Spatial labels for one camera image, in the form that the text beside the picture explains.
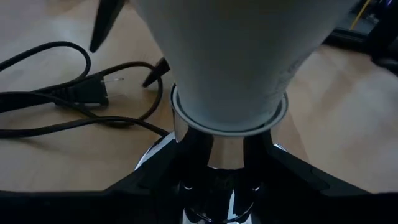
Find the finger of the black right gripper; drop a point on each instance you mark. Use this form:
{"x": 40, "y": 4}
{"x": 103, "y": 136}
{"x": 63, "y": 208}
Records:
{"x": 157, "y": 73}
{"x": 107, "y": 18}

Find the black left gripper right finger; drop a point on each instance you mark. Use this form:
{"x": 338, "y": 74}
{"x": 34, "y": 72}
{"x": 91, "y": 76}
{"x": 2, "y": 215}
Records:
{"x": 311, "y": 205}

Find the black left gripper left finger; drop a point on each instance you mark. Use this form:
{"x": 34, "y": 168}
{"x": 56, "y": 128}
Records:
{"x": 93, "y": 208}

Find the white lightbulb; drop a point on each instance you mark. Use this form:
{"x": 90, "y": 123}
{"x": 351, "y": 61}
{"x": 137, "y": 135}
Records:
{"x": 236, "y": 56}

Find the chrome lamp stand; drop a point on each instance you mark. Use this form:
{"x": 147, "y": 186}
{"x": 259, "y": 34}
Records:
{"x": 228, "y": 155}

